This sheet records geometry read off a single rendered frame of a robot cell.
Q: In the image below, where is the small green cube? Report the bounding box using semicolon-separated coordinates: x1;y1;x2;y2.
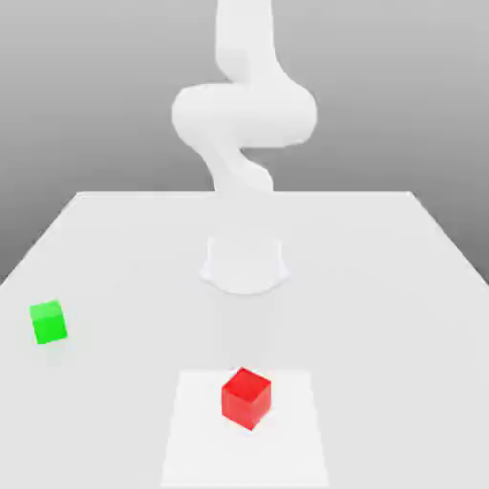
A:
29;299;69;346

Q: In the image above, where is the small red cube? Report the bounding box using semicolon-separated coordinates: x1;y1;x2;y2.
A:
221;366;273;432

